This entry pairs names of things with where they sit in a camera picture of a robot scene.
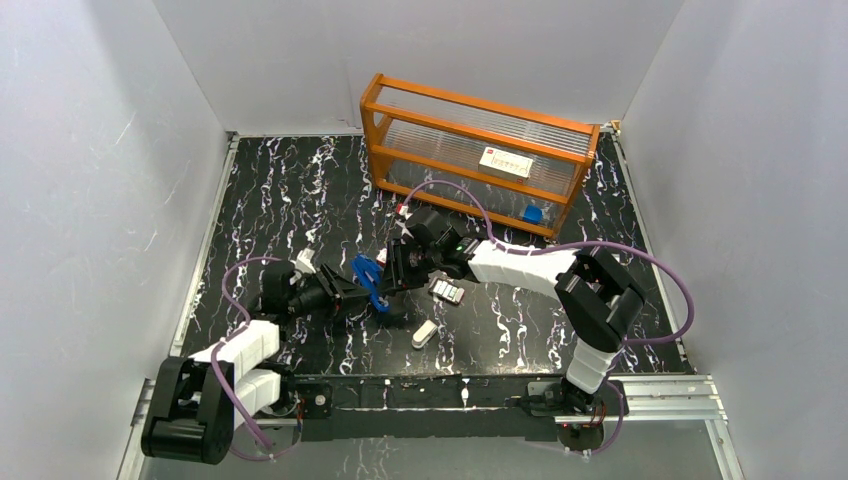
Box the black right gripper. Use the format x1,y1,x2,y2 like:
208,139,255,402
376,238,441,294

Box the staple strips tray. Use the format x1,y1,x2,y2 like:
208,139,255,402
428,278,465,306

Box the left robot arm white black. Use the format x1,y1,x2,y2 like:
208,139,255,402
140,256,381,465

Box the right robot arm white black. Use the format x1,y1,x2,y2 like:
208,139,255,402
378,208,645,414

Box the small blue box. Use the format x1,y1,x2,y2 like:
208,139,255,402
521,205,543,225

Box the white cardboard box red labels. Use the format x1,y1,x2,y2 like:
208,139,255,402
478,146,534,184

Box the orange wooden shelf rack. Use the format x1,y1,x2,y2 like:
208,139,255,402
360,73,601,238

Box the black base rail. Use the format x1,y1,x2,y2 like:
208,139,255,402
291,374,627,444

